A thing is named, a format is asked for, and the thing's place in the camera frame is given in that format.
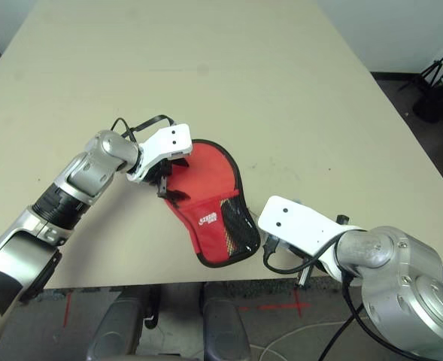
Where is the grey robot torso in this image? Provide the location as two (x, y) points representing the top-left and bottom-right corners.
(111, 351), (203, 361)

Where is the red tape cross mark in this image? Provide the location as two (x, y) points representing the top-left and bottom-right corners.
(239, 291), (312, 315)

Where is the grey robot right leg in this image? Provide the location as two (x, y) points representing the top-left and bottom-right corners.
(199, 281), (252, 361)

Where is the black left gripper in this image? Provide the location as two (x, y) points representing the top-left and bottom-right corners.
(145, 156), (190, 201)

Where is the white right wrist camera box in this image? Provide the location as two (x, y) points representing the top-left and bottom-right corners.
(257, 195), (361, 279)

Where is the black red paddle case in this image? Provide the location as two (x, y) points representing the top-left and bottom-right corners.
(156, 138), (262, 268)

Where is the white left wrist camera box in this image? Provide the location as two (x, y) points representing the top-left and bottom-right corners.
(126, 123), (193, 185)

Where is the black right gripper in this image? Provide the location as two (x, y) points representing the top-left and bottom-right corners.
(277, 240), (316, 290)

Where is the grey robot leg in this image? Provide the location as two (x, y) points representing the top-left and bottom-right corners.
(85, 287), (158, 361)
(199, 281), (252, 361)

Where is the thin white floor cable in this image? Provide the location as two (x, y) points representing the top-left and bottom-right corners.
(260, 323), (342, 361)

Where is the black tripod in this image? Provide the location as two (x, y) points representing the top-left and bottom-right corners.
(399, 35), (443, 91)

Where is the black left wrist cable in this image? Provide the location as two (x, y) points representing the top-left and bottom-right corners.
(111, 114), (175, 140)

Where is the black waste bin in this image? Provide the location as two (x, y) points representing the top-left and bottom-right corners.
(411, 84), (443, 123)

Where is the grey robot left leg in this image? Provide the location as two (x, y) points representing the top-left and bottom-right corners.
(85, 287), (158, 361)

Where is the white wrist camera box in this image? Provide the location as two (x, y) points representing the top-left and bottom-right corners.
(257, 195), (361, 279)
(126, 123), (193, 185)

